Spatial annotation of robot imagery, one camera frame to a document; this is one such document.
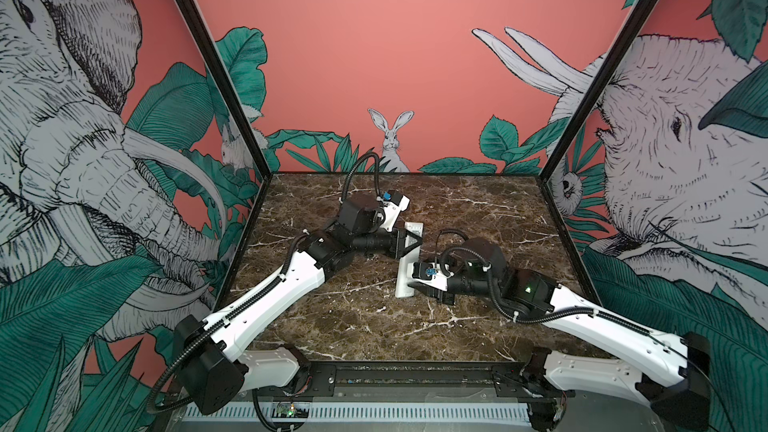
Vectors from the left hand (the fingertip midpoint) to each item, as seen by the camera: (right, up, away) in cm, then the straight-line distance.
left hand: (420, 237), depth 68 cm
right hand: (-3, -8, -2) cm, 9 cm away
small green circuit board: (-32, -40, 0) cm, 51 cm away
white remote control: (-4, -12, 0) cm, 13 cm away
